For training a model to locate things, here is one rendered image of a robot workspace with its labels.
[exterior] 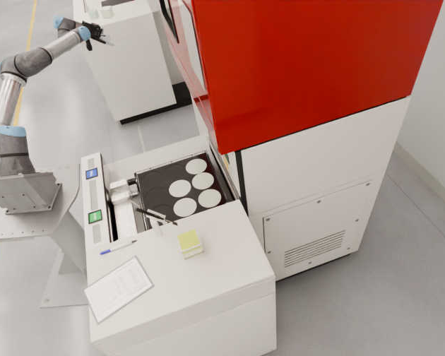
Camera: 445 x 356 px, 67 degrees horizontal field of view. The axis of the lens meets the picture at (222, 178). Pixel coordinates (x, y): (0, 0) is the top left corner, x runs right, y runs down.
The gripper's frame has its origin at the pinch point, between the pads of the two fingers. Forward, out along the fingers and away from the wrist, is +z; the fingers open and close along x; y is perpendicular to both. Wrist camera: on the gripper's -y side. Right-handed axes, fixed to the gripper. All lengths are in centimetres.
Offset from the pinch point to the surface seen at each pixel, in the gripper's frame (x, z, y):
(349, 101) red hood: -163, 14, 52
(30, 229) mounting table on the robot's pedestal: -103, -55, -64
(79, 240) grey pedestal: -94, -25, -86
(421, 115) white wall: -135, 159, 53
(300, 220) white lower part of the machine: -163, 41, -7
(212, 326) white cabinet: -185, -12, -37
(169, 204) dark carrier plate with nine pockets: -135, -14, -20
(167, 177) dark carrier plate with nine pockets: -120, -9, -17
